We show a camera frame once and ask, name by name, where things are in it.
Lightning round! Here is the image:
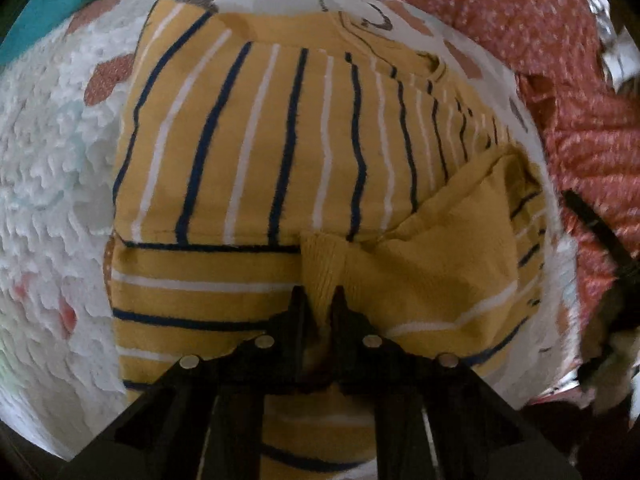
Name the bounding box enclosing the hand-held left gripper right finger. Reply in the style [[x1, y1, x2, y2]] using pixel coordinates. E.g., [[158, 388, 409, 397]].
[[327, 285, 583, 480]]

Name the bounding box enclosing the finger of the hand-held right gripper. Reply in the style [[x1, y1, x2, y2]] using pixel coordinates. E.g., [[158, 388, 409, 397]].
[[560, 189, 640, 283]]

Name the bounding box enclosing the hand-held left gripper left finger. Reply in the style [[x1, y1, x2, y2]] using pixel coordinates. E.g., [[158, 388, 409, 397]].
[[55, 285, 321, 480]]

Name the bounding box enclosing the yellow striped sweater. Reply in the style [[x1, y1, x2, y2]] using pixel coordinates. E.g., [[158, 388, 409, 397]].
[[102, 0, 551, 480]]

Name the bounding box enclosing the orange floral cloth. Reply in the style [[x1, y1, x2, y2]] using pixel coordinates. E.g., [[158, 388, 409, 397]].
[[372, 0, 640, 403]]

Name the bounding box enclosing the shiny silver sheet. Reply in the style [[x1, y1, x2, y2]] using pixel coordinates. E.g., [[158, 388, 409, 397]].
[[582, 0, 640, 92]]

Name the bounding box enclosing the white textured patterned blanket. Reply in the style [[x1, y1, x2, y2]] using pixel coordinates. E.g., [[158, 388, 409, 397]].
[[0, 0, 593, 461]]

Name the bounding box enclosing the teal pillow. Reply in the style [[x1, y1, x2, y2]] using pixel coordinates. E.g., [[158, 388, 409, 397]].
[[0, 0, 166, 67]]

